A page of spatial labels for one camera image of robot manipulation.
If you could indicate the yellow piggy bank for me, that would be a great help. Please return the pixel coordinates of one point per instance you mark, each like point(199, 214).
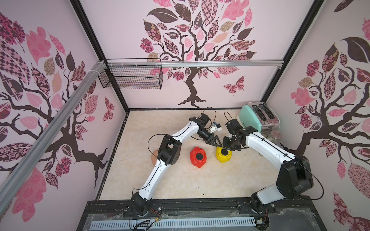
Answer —
point(221, 158)

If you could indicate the peach piggy bank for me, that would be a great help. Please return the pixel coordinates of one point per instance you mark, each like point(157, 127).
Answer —
point(154, 157)

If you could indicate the glass spice jar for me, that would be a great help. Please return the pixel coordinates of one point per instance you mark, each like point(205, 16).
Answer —
point(275, 136)

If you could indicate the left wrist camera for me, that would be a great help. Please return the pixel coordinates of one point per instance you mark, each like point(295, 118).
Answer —
point(209, 125)

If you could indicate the mint green toaster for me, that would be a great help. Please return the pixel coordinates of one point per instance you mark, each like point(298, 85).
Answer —
point(259, 116)

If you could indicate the aluminium rail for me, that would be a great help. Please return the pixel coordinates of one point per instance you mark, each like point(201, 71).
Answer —
point(24, 168)
point(222, 63)

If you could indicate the white slotted cable duct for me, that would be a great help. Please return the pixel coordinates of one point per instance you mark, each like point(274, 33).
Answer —
point(171, 224)

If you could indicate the aluminium rail back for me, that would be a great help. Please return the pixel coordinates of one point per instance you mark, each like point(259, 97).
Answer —
point(222, 63)

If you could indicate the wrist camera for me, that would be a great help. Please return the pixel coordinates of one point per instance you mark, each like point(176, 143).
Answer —
point(233, 126)
point(209, 125)

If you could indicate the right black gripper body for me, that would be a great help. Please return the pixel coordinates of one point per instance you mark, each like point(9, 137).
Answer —
point(229, 144)

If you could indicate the black wire basket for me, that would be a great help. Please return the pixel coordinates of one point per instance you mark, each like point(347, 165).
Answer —
point(132, 73)

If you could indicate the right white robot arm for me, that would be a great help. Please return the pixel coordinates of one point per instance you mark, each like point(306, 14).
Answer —
point(294, 177)

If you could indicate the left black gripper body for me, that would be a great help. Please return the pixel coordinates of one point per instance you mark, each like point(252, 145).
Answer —
point(205, 135)

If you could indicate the aluminium rail left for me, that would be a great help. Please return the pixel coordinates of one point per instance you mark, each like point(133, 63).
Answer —
point(24, 168)

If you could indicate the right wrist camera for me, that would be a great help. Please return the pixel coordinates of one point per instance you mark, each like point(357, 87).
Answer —
point(233, 126)

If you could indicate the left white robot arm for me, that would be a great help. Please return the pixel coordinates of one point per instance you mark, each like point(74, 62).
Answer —
point(169, 153)

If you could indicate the black base frame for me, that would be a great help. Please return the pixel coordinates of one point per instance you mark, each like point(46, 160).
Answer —
point(284, 215)

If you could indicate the red piggy bank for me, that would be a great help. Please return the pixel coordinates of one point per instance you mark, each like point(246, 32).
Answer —
point(193, 159)

